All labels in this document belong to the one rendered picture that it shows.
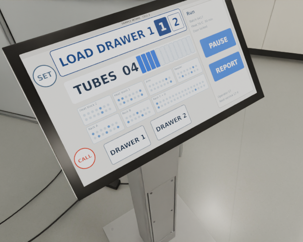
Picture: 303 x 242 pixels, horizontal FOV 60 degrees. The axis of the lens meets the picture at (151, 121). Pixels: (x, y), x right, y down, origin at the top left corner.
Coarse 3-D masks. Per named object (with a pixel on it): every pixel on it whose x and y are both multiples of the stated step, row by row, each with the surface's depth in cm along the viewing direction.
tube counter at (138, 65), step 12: (156, 48) 56; (168, 48) 57; (180, 48) 58; (192, 48) 60; (132, 60) 54; (144, 60) 55; (156, 60) 56; (168, 60) 57; (132, 72) 54; (144, 72) 55
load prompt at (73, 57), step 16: (160, 16) 56; (176, 16) 58; (112, 32) 52; (128, 32) 54; (144, 32) 55; (160, 32) 56; (176, 32) 58; (64, 48) 49; (80, 48) 50; (96, 48) 51; (112, 48) 52; (128, 48) 54; (64, 64) 49; (80, 64) 50
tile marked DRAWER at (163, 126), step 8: (184, 104) 59; (168, 112) 57; (176, 112) 58; (184, 112) 59; (152, 120) 56; (160, 120) 56; (168, 120) 57; (176, 120) 58; (184, 120) 59; (152, 128) 56; (160, 128) 56; (168, 128) 57; (176, 128) 58; (160, 136) 56
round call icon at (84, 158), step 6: (90, 144) 51; (78, 150) 50; (84, 150) 50; (90, 150) 51; (72, 156) 49; (78, 156) 50; (84, 156) 50; (90, 156) 51; (96, 156) 51; (78, 162) 50; (84, 162) 50; (90, 162) 51; (96, 162) 51; (78, 168) 50; (84, 168) 50
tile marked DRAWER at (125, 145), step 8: (136, 128) 54; (144, 128) 55; (120, 136) 53; (128, 136) 54; (136, 136) 54; (144, 136) 55; (104, 144) 52; (112, 144) 52; (120, 144) 53; (128, 144) 54; (136, 144) 54; (144, 144) 55; (112, 152) 52; (120, 152) 53; (128, 152) 54; (136, 152) 54; (112, 160) 52; (120, 160) 53
